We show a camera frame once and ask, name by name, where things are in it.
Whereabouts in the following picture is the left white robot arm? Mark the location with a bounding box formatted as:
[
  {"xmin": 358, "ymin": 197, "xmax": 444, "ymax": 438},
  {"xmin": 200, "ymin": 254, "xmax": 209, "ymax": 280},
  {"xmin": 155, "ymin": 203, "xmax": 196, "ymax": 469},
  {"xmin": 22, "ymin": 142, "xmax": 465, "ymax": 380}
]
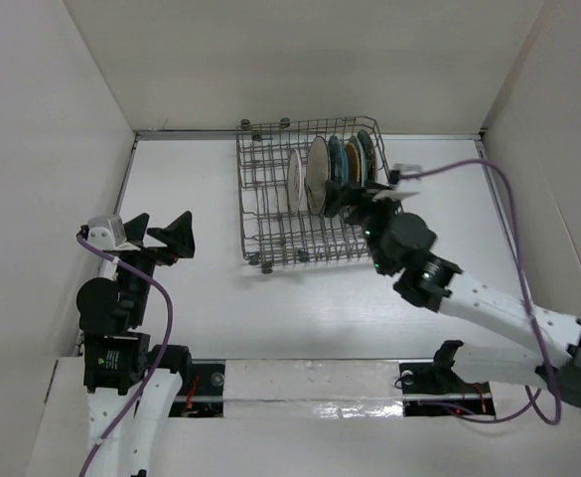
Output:
[{"xmin": 75, "ymin": 212, "xmax": 196, "ymax": 476}]

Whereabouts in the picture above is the pale green celadon plate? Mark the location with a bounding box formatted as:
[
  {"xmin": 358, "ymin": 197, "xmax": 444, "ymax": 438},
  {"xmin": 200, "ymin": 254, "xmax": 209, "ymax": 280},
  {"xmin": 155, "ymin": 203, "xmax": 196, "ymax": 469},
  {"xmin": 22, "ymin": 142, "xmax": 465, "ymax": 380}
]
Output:
[{"xmin": 371, "ymin": 144, "xmax": 380, "ymax": 182}]

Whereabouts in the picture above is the woven bamboo round tray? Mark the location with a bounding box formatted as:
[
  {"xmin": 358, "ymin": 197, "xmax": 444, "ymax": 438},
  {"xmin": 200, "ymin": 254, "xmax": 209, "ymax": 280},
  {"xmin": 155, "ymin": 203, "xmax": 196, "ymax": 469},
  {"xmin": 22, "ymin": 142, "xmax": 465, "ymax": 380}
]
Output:
[{"xmin": 345, "ymin": 142, "xmax": 362, "ymax": 186}]

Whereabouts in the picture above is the white red floral plate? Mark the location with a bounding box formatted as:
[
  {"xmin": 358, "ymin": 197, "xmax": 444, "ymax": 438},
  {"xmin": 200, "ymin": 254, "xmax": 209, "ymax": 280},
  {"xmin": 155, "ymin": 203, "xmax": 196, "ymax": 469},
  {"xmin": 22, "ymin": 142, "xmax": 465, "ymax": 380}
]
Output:
[{"xmin": 287, "ymin": 149, "xmax": 304, "ymax": 215}]

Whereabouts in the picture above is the teal scalloped rim plate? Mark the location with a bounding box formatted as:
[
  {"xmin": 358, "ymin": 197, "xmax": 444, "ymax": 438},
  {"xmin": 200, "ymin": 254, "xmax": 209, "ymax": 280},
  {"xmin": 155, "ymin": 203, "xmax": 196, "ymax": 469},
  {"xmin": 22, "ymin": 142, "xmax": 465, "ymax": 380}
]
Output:
[{"xmin": 328, "ymin": 135, "xmax": 349, "ymax": 185}]

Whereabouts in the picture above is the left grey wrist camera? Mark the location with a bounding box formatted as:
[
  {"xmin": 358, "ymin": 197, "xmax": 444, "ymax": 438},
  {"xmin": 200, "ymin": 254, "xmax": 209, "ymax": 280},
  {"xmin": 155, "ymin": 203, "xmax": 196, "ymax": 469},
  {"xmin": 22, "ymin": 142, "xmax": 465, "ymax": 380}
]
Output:
[{"xmin": 86, "ymin": 215, "xmax": 139, "ymax": 252}]

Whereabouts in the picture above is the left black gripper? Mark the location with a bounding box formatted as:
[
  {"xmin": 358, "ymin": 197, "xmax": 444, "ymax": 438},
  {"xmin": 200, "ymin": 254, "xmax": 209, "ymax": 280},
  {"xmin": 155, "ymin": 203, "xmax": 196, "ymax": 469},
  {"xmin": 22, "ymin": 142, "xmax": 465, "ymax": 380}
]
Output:
[{"xmin": 115, "ymin": 208, "xmax": 193, "ymax": 323}]

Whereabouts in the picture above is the beige tree pattern plate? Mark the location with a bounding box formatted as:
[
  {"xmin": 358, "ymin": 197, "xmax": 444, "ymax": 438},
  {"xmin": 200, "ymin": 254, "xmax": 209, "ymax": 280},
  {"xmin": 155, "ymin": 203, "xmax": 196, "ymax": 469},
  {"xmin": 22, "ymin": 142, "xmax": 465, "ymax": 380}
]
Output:
[{"xmin": 305, "ymin": 136, "xmax": 330, "ymax": 215}]

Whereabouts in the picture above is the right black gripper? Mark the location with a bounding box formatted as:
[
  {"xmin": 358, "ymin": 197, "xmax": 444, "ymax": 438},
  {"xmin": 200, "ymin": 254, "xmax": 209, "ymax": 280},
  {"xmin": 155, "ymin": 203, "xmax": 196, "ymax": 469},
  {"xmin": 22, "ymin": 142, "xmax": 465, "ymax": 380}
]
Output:
[{"xmin": 325, "ymin": 178, "xmax": 405, "ymax": 274}]

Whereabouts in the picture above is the dark teal floral plate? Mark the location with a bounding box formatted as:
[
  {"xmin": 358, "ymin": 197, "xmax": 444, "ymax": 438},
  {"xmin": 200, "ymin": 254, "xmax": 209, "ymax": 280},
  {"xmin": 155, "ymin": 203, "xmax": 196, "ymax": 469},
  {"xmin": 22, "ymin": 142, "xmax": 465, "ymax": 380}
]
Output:
[{"xmin": 357, "ymin": 130, "xmax": 373, "ymax": 181}]

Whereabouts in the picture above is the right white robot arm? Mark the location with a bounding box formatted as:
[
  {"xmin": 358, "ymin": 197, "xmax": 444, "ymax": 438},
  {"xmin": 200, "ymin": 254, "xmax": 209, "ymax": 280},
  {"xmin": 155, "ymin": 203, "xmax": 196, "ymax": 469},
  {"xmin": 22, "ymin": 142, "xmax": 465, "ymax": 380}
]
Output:
[{"xmin": 325, "ymin": 181, "xmax": 581, "ymax": 408}]

